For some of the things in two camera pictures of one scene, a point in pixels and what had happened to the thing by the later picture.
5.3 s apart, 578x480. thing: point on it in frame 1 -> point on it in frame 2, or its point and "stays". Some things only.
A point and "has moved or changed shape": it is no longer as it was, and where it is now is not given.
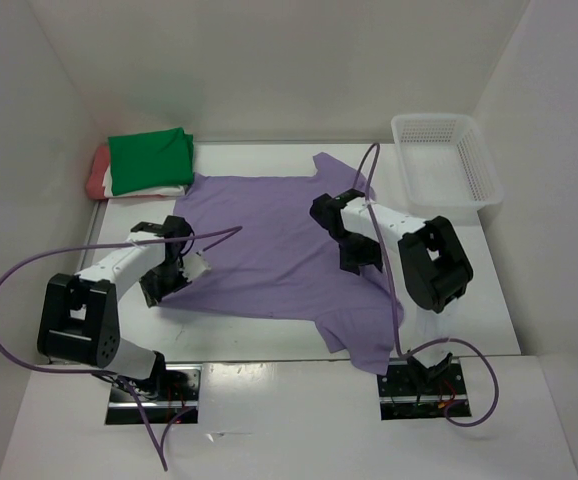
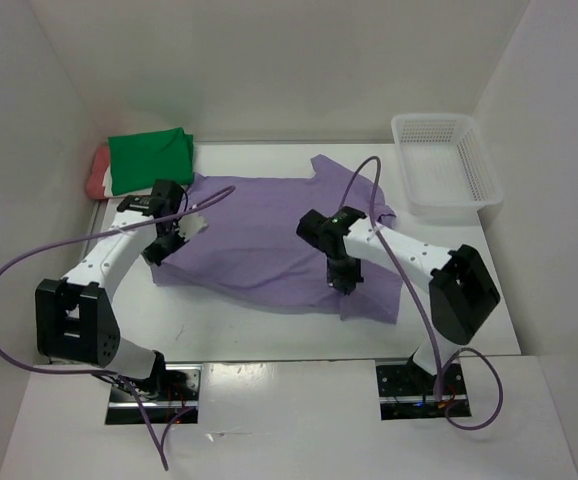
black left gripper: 155,293 -> 156,257
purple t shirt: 271,257 has moved or changed shape
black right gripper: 371,255 -> 345,282
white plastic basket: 445,162 stays
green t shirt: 151,161 stays
